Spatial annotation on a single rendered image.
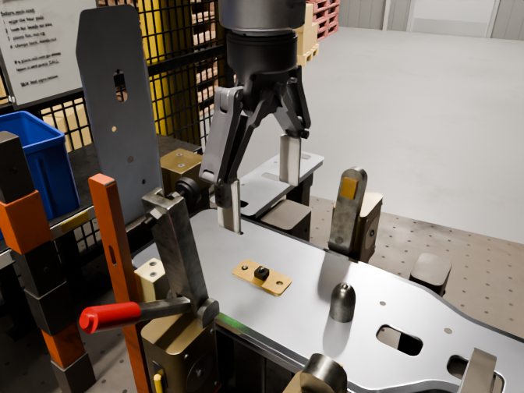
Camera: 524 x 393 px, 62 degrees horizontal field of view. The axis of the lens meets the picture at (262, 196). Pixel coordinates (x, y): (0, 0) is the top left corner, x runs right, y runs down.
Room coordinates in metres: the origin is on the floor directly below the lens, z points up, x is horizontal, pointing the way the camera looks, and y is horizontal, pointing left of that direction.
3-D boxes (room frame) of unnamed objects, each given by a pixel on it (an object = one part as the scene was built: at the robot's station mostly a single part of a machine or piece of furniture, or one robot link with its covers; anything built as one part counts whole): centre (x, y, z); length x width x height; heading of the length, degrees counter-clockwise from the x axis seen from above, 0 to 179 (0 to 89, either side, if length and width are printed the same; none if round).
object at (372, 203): (0.63, -0.17, 0.87); 0.12 x 0.07 x 0.35; 146
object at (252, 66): (0.48, 0.00, 1.29); 0.08 x 0.07 x 0.09; 146
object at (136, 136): (0.64, 0.21, 1.17); 0.12 x 0.01 x 0.34; 146
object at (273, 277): (0.48, 0.00, 1.01); 0.08 x 0.04 x 0.01; 56
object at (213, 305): (0.35, 0.06, 1.06); 0.03 x 0.01 x 0.03; 146
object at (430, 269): (0.52, -0.27, 0.84); 0.10 x 0.05 x 0.29; 146
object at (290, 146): (0.54, -0.04, 1.16); 0.03 x 0.01 x 0.07; 56
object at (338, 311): (0.41, -0.10, 1.02); 0.03 x 0.03 x 0.07
